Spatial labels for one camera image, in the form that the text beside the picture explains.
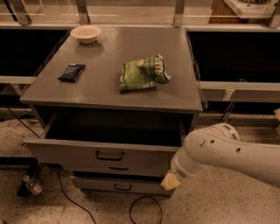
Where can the grey drawer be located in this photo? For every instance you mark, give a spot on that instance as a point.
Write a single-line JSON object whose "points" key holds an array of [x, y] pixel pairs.
{"points": [[118, 185], [110, 142]]}

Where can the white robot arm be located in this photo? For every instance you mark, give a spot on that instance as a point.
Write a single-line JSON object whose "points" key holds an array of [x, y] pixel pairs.
{"points": [[219, 145]]}

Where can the grey bottom drawer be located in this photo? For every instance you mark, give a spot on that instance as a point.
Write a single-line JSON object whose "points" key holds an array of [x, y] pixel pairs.
{"points": [[118, 185]]}

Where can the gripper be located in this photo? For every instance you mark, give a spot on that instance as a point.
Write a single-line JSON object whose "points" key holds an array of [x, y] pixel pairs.
{"points": [[178, 169]]}

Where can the dark blue snack packet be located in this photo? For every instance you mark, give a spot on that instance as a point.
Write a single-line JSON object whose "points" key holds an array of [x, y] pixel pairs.
{"points": [[71, 73]]}

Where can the black top drawer handle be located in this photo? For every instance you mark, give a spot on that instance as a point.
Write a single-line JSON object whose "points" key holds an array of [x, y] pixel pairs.
{"points": [[109, 156]]}

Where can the grey drawer cabinet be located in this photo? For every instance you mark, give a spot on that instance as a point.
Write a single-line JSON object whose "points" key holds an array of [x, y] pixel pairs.
{"points": [[97, 86]]}

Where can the wooden furniture top right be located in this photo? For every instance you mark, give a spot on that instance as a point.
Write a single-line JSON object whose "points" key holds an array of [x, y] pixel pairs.
{"points": [[223, 14]]}

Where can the white bowl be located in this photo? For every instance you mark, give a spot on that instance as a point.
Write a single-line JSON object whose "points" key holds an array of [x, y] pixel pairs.
{"points": [[86, 34]]}

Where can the metal railing frame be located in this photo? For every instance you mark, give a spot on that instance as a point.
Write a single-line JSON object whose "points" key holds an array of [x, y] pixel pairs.
{"points": [[168, 13]]}

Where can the grey top drawer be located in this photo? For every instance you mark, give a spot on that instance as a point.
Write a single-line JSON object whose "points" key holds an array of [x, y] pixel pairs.
{"points": [[110, 142]]}

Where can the green chip bag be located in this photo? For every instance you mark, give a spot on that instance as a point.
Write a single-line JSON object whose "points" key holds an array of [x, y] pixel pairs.
{"points": [[143, 73]]}

